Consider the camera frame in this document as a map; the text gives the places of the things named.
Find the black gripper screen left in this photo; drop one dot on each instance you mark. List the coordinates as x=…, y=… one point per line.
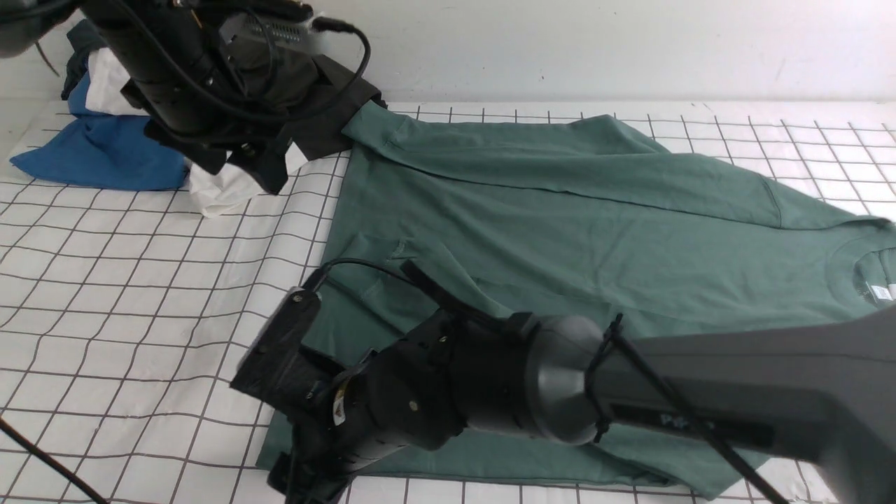
x=187, y=116

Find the black gripper screen right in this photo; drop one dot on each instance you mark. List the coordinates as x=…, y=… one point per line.
x=414, y=393

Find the green long sleeve shirt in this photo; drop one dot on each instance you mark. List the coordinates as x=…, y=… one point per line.
x=589, y=218

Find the white shirt in pile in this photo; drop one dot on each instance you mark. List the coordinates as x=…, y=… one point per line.
x=212, y=194

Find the dark olive shirt in pile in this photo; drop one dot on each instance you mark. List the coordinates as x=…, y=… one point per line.
x=329, y=119

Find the blue shirt in pile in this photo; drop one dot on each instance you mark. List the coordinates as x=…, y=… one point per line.
x=104, y=151

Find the dark teal shirt in pile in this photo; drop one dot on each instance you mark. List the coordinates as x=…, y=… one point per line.
x=84, y=39

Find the white grid pattern tablecloth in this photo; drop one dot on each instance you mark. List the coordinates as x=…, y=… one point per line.
x=125, y=314

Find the wrist camera screen left arm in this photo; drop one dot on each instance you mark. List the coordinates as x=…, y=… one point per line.
x=306, y=35

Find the wrist camera screen arm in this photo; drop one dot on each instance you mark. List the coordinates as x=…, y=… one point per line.
x=306, y=35
x=281, y=371

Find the black cable screen left arm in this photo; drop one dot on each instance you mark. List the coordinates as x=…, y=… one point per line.
x=231, y=70

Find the black cable screen arm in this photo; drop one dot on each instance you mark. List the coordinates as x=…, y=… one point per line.
x=611, y=338
x=231, y=70

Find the wrist camera screen right arm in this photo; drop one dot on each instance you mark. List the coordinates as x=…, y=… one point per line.
x=281, y=371

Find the black cable screen right arm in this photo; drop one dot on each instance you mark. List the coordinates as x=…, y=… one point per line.
x=611, y=338

